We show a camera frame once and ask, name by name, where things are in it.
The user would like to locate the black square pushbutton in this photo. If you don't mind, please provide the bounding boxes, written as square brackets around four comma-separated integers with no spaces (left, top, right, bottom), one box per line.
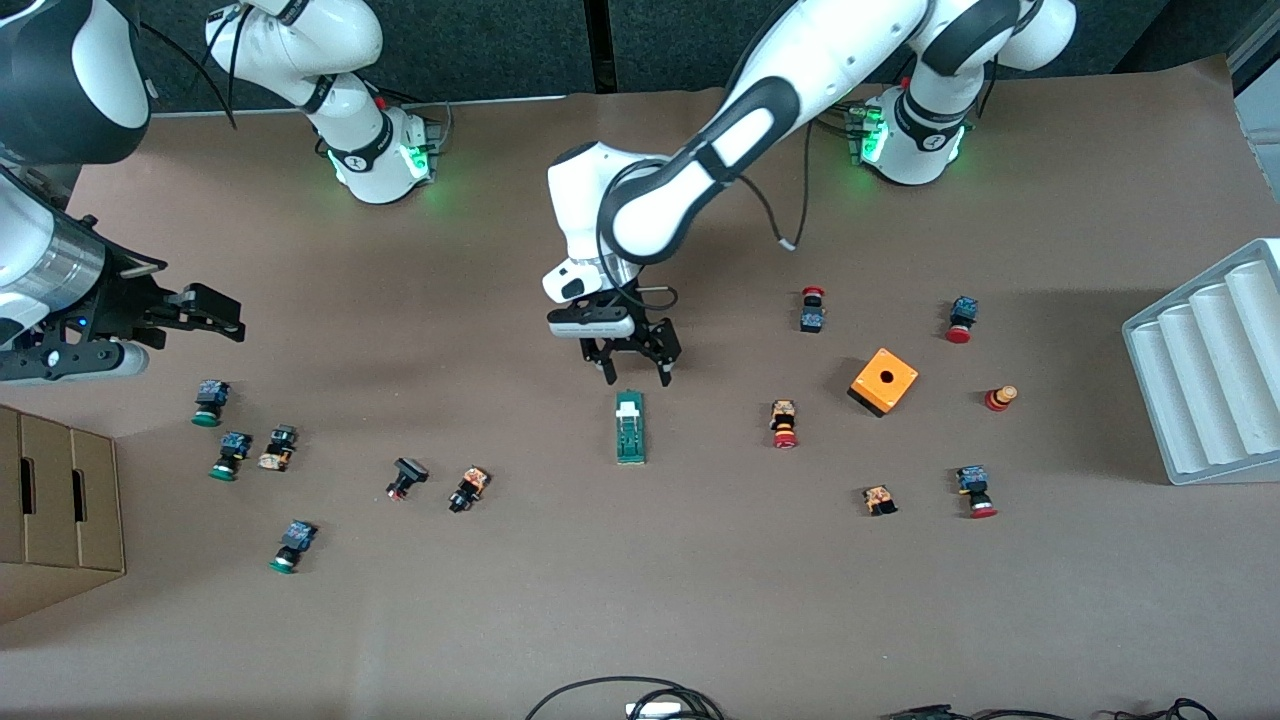
[386,457,430,502]

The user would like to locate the orange button enclosure box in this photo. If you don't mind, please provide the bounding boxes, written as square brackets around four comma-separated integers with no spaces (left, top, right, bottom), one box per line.
[848,347,920,419]

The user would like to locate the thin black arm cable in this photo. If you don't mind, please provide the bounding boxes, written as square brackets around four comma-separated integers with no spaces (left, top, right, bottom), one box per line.
[135,0,246,133]

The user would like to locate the black curly cable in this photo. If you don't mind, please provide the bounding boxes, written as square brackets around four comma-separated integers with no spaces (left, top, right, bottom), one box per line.
[1115,698,1219,720]

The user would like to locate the black selector orange block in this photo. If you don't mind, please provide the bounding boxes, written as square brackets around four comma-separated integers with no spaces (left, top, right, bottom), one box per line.
[448,466,491,515]

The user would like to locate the black vertical post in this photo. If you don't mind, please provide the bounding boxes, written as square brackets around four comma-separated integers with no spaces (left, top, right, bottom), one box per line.
[585,0,614,96]

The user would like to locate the green pushbutton blue block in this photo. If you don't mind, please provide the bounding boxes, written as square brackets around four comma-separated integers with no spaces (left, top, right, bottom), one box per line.
[193,379,232,428]
[269,519,319,575]
[209,431,253,482]

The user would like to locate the brown cardboard box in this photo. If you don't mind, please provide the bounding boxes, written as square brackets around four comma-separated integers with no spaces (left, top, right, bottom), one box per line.
[0,403,127,626]

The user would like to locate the green load switch white handle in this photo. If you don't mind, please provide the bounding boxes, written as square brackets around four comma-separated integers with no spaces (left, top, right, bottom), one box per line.
[614,391,648,465]

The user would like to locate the grey metal frame rail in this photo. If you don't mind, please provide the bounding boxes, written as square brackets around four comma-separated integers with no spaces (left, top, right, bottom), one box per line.
[1228,10,1280,151]

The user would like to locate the grey ribbed plastic tray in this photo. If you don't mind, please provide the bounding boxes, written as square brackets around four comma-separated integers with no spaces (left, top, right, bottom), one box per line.
[1121,237,1280,487]

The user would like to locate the black cable white sleeve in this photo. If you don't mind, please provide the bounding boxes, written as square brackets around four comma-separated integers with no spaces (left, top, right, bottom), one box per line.
[745,125,813,251]

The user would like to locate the black switch orange block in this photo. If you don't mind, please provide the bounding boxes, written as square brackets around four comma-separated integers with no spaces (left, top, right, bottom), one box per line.
[257,425,299,473]

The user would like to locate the black flat cable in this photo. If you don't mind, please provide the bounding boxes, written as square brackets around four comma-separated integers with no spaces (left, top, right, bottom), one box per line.
[880,705,1081,720]

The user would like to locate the brown paper table cover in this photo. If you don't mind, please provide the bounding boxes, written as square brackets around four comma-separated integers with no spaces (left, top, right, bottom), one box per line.
[0,55,1280,720]

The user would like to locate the black looped cable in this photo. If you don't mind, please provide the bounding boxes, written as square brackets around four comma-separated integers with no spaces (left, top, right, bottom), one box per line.
[525,677,726,720]

